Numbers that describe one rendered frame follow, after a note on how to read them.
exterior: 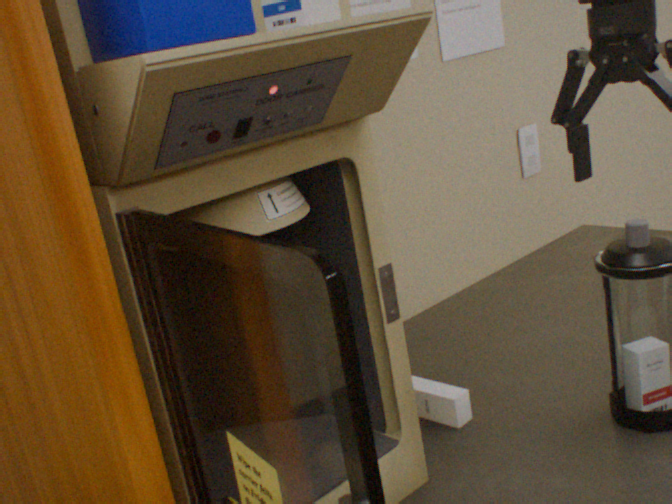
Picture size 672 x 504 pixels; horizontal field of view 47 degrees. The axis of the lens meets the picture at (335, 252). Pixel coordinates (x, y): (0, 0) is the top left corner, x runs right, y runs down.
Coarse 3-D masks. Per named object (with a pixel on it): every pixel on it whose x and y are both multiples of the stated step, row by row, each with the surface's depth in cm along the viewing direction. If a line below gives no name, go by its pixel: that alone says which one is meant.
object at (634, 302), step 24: (600, 264) 97; (624, 288) 96; (648, 288) 94; (624, 312) 97; (648, 312) 95; (624, 336) 98; (648, 336) 96; (624, 360) 99; (648, 360) 97; (624, 384) 100; (648, 384) 98; (648, 408) 99
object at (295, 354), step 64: (192, 256) 56; (256, 256) 48; (320, 256) 42; (192, 320) 60; (256, 320) 50; (320, 320) 43; (192, 384) 65; (256, 384) 54; (320, 384) 46; (192, 448) 70; (256, 448) 57; (320, 448) 48
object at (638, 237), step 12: (636, 228) 96; (648, 228) 96; (624, 240) 100; (636, 240) 96; (648, 240) 96; (660, 240) 97; (612, 252) 97; (624, 252) 96; (636, 252) 95; (648, 252) 94; (660, 252) 94; (624, 264) 95; (636, 264) 94; (648, 264) 94
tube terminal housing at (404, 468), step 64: (64, 0) 63; (256, 0) 75; (64, 64) 65; (320, 128) 81; (128, 192) 68; (192, 192) 72; (384, 256) 90; (128, 320) 72; (384, 320) 91; (384, 384) 95
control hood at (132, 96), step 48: (192, 48) 58; (240, 48) 61; (288, 48) 64; (336, 48) 69; (384, 48) 74; (96, 96) 62; (144, 96) 58; (336, 96) 75; (384, 96) 81; (96, 144) 65; (144, 144) 62
